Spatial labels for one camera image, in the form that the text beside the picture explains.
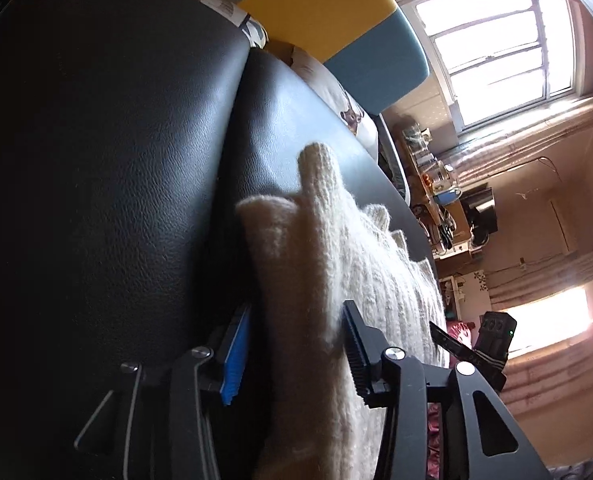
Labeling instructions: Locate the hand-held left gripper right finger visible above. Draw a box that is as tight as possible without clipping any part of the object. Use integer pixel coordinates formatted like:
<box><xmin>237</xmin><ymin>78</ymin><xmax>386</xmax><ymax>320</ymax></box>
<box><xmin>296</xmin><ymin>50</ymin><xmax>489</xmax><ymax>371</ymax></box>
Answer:
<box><xmin>343</xmin><ymin>300</ymin><xmax>552</xmax><ymax>480</ymax></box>

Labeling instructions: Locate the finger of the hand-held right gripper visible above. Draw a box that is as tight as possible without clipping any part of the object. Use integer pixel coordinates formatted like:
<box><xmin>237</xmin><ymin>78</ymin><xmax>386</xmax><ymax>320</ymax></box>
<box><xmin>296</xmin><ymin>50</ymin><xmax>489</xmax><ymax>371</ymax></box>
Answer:
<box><xmin>429</xmin><ymin>321</ymin><xmax>477</xmax><ymax>363</ymax></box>

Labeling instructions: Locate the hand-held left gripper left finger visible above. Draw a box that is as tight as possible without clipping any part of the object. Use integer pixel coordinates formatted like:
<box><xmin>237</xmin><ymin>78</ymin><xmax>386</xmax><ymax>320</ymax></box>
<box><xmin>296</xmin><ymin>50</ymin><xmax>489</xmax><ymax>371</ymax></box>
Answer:
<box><xmin>74</xmin><ymin>302</ymin><xmax>252</xmax><ymax>480</ymax></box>

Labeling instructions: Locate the white knit sweater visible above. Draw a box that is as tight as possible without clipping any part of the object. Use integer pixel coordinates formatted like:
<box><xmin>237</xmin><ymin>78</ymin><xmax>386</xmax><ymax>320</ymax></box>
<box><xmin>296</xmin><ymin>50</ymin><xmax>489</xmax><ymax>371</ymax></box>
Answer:
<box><xmin>236</xmin><ymin>142</ymin><xmax>449</xmax><ymax>480</ymax></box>

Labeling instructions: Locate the white low rack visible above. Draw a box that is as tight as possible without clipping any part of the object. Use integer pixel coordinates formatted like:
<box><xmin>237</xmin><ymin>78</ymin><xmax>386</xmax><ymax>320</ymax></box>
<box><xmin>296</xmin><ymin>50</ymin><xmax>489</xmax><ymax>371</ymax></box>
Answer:
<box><xmin>439</xmin><ymin>275</ymin><xmax>472</xmax><ymax>321</ymax></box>

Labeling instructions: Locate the bright side window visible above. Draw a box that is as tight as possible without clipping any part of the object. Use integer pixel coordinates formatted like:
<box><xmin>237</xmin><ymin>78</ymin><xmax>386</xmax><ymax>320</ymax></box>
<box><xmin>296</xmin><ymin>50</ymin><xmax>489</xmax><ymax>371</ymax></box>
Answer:
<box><xmin>509</xmin><ymin>285</ymin><xmax>592</xmax><ymax>351</ymax></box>

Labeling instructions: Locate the black television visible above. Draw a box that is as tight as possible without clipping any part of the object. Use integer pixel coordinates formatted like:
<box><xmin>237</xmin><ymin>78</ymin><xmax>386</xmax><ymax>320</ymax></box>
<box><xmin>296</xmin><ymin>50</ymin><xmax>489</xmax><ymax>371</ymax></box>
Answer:
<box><xmin>463</xmin><ymin>187</ymin><xmax>498</xmax><ymax>236</ymax></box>

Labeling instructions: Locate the wooden desk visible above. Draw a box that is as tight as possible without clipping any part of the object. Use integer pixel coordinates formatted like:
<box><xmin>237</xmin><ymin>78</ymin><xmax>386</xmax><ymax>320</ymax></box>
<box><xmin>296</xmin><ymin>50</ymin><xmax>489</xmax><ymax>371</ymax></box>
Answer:
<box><xmin>401</xmin><ymin>130</ymin><xmax>459</xmax><ymax>226</ymax></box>

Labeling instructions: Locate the black leather bench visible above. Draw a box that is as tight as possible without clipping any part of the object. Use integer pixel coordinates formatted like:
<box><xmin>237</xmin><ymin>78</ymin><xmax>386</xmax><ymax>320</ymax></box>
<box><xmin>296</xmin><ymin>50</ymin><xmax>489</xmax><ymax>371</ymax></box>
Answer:
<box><xmin>0</xmin><ymin>0</ymin><xmax>439</xmax><ymax>480</ymax></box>

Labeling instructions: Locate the deer print pillow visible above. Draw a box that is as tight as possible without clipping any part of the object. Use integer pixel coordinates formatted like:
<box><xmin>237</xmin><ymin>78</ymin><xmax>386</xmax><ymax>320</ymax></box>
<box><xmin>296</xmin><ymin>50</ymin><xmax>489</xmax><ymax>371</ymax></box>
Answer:
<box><xmin>291</xmin><ymin>47</ymin><xmax>379</xmax><ymax>161</ymax></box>

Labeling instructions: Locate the large barred window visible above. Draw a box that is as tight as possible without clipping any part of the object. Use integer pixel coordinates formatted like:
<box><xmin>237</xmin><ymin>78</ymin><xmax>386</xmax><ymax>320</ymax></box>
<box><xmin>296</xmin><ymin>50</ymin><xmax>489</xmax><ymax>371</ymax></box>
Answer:
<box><xmin>413</xmin><ymin>0</ymin><xmax>577</xmax><ymax>128</ymax></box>

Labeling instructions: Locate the triangle pattern pillow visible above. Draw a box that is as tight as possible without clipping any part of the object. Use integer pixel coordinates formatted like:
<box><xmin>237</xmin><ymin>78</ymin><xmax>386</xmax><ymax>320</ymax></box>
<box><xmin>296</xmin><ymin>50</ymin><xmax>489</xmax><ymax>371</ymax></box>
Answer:
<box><xmin>131</xmin><ymin>0</ymin><xmax>270</xmax><ymax>51</ymax></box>

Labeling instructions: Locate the grey yellow blue sofa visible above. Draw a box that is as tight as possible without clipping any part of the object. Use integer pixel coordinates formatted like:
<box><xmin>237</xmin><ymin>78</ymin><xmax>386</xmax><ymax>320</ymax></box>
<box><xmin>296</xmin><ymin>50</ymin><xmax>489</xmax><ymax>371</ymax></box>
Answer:
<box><xmin>236</xmin><ymin>0</ymin><xmax>431</xmax><ymax>201</ymax></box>

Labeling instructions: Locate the wall air conditioner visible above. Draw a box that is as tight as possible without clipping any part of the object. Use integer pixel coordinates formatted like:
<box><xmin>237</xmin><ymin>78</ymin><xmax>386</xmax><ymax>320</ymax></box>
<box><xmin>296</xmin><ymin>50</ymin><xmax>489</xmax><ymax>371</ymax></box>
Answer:
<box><xmin>549</xmin><ymin>197</ymin><xmax>577</xmax><ymax>256</ymax></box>

